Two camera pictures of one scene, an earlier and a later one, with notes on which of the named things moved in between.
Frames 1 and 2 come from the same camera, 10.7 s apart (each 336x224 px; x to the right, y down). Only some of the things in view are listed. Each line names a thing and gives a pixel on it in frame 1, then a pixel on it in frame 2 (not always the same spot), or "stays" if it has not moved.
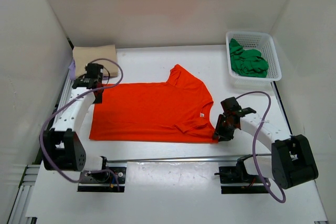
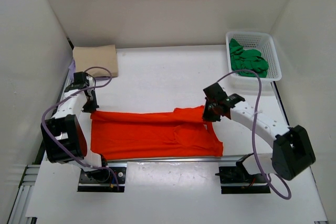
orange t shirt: x=177 y=110 to x=181 y=133
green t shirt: x=247 y=62 stays
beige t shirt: x=105 y=55 stays
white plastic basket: x=253 y=59 stays
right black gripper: x=222 y=130 to x=210 y=111
